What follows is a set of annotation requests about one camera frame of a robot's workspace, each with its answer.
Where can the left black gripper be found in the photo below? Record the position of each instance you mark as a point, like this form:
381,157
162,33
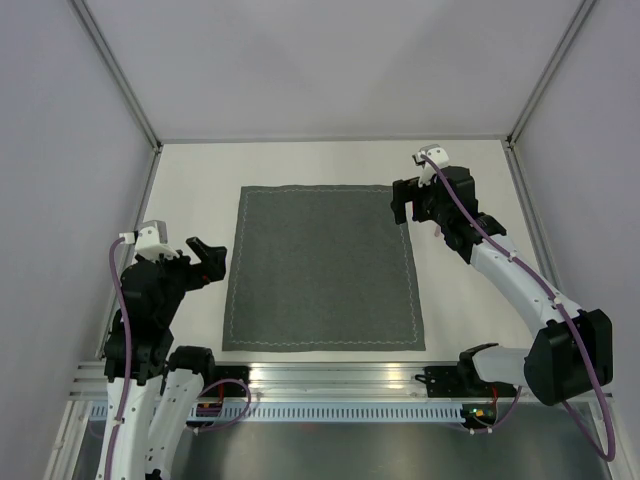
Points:
212,267

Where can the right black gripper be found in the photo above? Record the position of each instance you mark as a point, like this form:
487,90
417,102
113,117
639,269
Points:
404,191

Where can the grey cloth napkin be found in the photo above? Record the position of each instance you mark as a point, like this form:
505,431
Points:
321,268

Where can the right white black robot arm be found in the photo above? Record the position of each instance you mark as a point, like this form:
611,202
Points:
572,348

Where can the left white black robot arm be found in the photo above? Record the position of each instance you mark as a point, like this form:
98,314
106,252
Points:
152,387

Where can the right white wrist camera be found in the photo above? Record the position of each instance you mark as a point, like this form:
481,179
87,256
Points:
430,158

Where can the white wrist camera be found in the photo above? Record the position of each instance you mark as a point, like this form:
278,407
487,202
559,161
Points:
430,158
150,241

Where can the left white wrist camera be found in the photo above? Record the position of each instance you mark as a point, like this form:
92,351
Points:
150,241

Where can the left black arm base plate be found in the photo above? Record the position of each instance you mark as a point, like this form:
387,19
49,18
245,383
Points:
227,381

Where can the left aluminium frame post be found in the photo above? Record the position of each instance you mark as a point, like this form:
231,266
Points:
100,43

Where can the aluminium frame post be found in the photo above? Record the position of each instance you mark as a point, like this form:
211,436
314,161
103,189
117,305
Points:
552,66
100,43

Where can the aluminium front rail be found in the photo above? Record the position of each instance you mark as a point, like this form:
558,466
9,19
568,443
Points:
342,381

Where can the white slotted cable duct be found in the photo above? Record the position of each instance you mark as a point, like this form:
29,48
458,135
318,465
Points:
319,412

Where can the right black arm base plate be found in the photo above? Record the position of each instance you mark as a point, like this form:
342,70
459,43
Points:
447,381

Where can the right aluminium frame post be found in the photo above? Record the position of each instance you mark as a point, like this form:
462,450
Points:
552,66

